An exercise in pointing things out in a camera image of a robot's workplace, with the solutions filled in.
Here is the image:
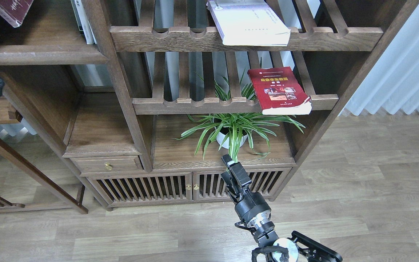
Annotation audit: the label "maroon book white characters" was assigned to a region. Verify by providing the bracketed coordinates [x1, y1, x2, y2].
[0, 0, 33, 28]

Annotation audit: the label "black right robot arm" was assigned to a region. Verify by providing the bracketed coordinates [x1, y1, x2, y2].
[221, 154, 343, 262]

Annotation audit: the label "red book with photo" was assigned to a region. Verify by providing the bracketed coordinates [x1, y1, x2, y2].
[248, 67, 312, 115]

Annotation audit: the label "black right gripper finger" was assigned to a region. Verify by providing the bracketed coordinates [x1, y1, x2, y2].
[221, 154, 252, 202]

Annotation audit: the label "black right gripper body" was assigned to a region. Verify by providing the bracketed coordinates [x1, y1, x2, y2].
[235, 192, 271, 227]

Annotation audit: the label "green spider plant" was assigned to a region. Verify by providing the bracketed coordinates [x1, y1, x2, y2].
[180, 75, 305, 161]

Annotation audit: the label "white plant pot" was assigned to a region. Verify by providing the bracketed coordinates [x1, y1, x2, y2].
[216, 127, 248, 149]

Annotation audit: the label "upright white books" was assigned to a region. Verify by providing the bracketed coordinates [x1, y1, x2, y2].
[71, 0, 97, 44]

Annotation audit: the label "white paperback book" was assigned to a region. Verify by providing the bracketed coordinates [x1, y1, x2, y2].
[206, 0, 291, 46]

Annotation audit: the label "brass drawer knob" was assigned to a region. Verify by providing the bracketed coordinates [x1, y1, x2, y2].
[105, 162, 113, 171]

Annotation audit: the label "dark wooden bookshelf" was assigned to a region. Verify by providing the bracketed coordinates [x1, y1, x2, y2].
[0, 0, 419, 210]

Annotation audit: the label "wooden side furniture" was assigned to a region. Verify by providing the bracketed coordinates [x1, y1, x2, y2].
[0, 93, 88, 214]

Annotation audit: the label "white curtain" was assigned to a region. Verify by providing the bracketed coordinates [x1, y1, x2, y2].
[341, 5, 419, 116]

